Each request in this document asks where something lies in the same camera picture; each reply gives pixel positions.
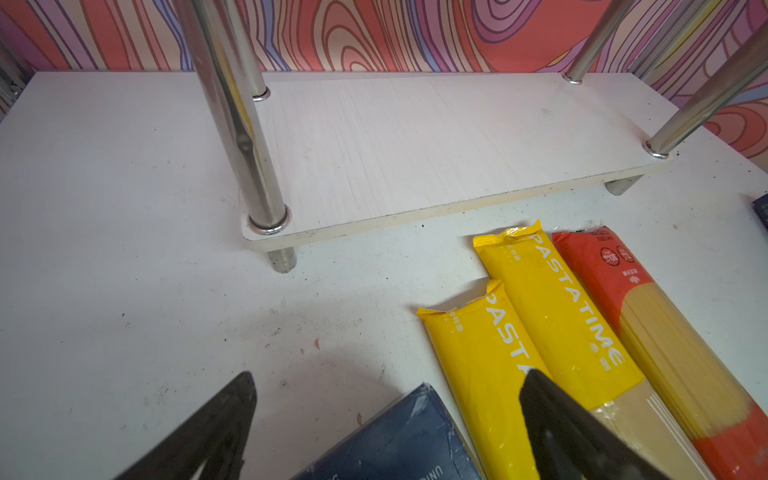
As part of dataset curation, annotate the blue Barilla rigatoni box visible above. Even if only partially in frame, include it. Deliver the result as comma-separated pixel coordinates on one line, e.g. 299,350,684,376
294,383,484,480

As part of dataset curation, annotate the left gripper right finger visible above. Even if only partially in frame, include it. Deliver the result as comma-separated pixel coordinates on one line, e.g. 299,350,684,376
519,369,666,480

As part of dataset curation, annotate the white two-tier shelf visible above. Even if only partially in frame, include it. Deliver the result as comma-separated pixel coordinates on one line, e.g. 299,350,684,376
175,1,767,273

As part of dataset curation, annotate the blue Barilla spaghetti box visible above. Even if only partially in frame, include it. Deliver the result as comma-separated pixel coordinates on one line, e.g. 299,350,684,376
751,194,768,230

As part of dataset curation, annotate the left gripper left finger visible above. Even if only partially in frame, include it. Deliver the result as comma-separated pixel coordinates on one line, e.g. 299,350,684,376
118,371,257,479

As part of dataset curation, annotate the short yellow Pastatime bag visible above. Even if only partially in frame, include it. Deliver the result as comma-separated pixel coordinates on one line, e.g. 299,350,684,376
417,279,548,479

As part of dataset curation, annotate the long yellow Pastatime bag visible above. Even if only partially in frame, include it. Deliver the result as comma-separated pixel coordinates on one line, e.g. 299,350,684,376
473,223,713,479

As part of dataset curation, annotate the red spaghetti bag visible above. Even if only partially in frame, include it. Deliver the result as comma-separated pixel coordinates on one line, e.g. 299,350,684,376
552,226,767,479

